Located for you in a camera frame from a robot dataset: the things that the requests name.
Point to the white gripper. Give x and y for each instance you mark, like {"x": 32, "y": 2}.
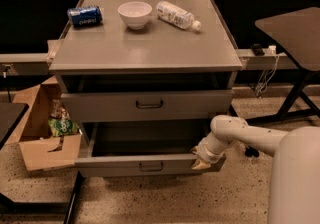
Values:
{"x": 209, "y": 155}

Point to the dark right side table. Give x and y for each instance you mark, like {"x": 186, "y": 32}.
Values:
{"x": 297, "y": 33}

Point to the grey drawer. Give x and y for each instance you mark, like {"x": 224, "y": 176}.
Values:
{"x": 147, "y": 106}
{"x": 142, "y": 148}

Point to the blue pepsi can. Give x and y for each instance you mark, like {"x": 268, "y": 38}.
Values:
{"x": 85, "y": 16}

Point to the grey top drawer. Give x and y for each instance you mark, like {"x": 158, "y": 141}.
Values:
{"x": 147, "y": 106}

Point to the brown snack bag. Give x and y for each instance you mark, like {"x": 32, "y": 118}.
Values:
{"x": 58, "y": 110}

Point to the green snack bag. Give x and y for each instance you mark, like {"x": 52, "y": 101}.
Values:
{"x": 62, "y": 127}

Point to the white bowl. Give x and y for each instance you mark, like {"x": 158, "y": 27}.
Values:
{"x": 135, "y": 14}

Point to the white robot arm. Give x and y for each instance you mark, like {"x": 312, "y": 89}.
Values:
{"x": 294, "y": 196}

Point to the white charger with cables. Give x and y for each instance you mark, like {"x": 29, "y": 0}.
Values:
{"x": 266, "y": 75}

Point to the grey drawer cabinet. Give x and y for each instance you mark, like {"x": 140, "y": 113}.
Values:
{"x": 112, "y": 58}

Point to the black power adapter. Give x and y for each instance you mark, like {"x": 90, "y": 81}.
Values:
{"x": 257, "y": 49}

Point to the clear plastic water bottle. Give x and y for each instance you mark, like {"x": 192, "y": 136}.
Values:
{"x": 177, "y": 16}

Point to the brown cardboard box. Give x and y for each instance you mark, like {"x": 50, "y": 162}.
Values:
{"x": 39, "y": 149}

